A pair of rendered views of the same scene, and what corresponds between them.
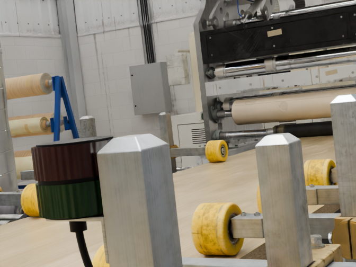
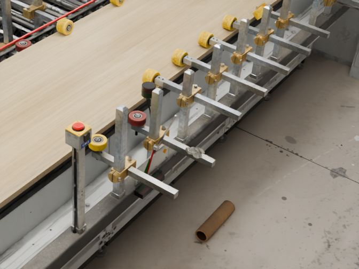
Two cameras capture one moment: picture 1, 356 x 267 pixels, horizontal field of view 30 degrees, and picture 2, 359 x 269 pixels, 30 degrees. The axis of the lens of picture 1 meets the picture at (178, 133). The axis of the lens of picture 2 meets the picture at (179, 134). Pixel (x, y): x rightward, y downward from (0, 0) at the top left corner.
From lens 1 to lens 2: 2.47 m
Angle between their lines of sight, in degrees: 35
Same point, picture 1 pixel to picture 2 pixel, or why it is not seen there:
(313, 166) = (227, 19)
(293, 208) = (188, 86)
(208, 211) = (177, 54)
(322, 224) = (207, 69)
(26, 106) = not seen: outside the picture
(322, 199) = not seen: hidden behind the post
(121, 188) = (154, 97)
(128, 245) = (154, 104)
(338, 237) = (207, 78)
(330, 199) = not seen: hidden behind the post
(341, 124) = (215, 52)
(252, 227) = (188, 62)
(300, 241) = (188, 92)
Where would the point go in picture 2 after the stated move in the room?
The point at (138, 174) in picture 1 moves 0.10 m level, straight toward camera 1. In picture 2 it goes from (157, 96) to (157, 110)
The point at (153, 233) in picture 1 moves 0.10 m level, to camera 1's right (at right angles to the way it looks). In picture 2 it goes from (158, 104) to (181, 107)
